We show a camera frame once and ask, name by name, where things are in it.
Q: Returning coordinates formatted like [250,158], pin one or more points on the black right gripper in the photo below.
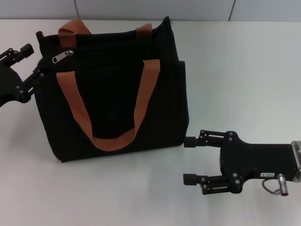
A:
[256,160]

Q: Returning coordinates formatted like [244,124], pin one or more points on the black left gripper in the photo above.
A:
[9,84]

